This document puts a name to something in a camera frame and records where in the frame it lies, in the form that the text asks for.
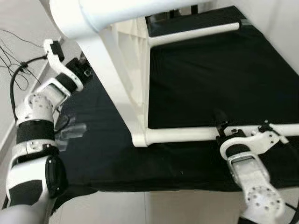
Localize black table cloth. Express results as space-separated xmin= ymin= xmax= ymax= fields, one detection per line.
xmin=47 ymin=6 xmax=299 ymax=207

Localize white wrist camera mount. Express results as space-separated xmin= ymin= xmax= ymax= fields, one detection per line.
xmin=219 ymin=122 xmax=282 ymax=162
xmin=43 ymin=39 xmax=85 ymax=93

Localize white plastic children table top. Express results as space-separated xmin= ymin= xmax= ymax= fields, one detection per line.
xmin=75 ymin=15 xmax=151 ymax=148

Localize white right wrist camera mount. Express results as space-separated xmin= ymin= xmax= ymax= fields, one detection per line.
xmin=219 ymin=122 xmax=282 ymax=162

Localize white plastic table leg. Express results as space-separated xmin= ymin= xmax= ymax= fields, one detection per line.
xmin=49 ymin=0 xmax=211 ymax=41
xmin=149 ymin=22 xmax=242 ymax=47
xmin=133 ymin=123 xmax=299 ymax=148

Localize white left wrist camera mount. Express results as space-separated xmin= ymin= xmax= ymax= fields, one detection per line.
xmin=43 ymin=39 xmax=85 ymax=93

